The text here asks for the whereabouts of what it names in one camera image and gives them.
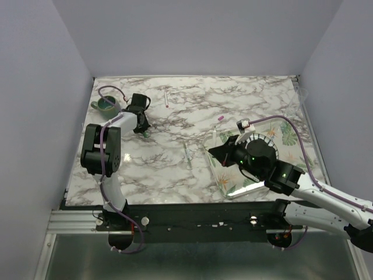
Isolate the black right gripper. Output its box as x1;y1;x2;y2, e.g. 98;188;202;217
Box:
210;134;264;180

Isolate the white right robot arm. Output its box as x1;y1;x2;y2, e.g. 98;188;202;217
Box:
208;136;372;253

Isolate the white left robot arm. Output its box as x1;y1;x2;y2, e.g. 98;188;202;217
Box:
80;93;151;230

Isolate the pink tipped white pen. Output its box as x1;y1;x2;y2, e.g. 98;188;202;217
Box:
164;92;169;108

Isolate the green ceramic mug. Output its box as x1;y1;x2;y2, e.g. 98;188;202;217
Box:
90;96;121;120

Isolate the striped white blue plate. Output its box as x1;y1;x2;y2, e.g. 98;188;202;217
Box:
244;133;278;169

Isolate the black mounting base bar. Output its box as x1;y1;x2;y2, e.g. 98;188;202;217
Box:
96;199;300;250

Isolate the leaf pattern glass tray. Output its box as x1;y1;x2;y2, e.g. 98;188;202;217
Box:
202;118;316;199

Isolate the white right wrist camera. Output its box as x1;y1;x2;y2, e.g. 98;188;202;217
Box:
235;118;255;145

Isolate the aluminium frame rail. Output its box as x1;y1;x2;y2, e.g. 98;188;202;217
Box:
47;210;101;234

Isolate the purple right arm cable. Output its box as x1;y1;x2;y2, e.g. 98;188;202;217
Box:
250;115;373;251

